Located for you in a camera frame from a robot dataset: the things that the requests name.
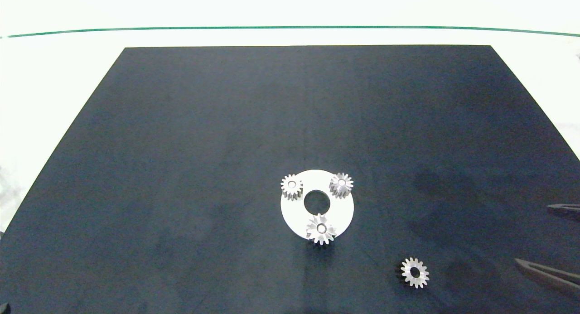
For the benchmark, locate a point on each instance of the round white plate with pins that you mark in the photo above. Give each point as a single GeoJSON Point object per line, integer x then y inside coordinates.
{"type": "Point", "coordinates": [293, 216]}

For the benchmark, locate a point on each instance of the dark rectangular mat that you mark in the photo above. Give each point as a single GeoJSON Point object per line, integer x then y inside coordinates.
{"type": "Point", "coordinates": [181, 169]}

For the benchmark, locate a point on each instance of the small steel gear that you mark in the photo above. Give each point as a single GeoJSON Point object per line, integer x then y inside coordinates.
{"type": "Point", "coordinates": [335, 183]}
{"type": "Point", "coordinates": [286, 184]}
{"type": "Point", "coordinates": [422, 274]}

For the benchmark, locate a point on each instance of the larger steel gear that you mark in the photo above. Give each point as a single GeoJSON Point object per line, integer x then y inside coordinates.
{"type": "Point", "coordinates": [315, 232]}

